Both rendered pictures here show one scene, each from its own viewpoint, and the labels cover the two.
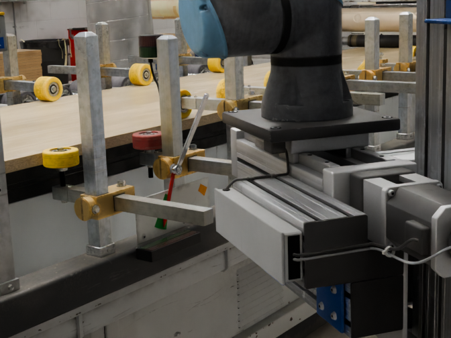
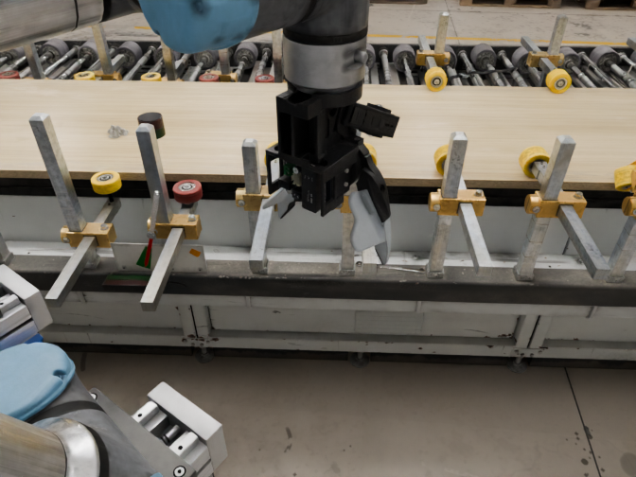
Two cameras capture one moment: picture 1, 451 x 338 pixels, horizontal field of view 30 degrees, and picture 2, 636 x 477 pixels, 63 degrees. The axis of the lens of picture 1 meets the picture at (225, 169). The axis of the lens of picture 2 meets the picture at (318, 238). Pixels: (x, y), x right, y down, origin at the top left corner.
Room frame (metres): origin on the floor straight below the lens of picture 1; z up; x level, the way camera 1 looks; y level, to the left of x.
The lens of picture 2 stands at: (1.61, -1.06, 1.70)
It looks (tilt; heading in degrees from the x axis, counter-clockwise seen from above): 38 degrees down; 55
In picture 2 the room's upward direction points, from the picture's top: straight up
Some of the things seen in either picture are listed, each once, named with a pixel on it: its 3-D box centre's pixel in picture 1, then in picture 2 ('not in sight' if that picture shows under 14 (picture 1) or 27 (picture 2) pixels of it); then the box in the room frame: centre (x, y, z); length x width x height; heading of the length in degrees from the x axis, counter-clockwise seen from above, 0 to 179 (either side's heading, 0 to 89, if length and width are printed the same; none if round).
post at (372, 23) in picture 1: (372, 92); (539, 220); (2.72, -0.48, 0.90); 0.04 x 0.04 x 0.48; 53
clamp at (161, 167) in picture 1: (178, 163); (174, 225); (1.94, 0.11, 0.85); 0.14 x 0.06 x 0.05; 143
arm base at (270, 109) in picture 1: (306, 84); not in sight; (1.38, -0.14, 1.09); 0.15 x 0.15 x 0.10
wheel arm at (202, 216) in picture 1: (127, 204); (87, 246); (1.73, 0.21, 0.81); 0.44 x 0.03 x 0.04; 53
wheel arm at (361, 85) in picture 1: (345, 84); (464, 205); (2.54, -0.37, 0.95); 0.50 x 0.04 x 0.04; 53
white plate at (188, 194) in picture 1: (174, 208); (159, 257); (1.88, 0.12, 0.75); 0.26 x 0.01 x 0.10; 143
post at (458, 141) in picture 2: not in sight; (444, 216); (2.52, -0.33, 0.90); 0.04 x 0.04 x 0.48; 53
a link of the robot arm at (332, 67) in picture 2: not in sight; (327, 59); (1.88, -0.67, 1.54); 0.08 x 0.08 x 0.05
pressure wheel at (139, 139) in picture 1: (149, 154); (189, 202); (2.02, 0.18, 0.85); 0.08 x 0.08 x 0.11
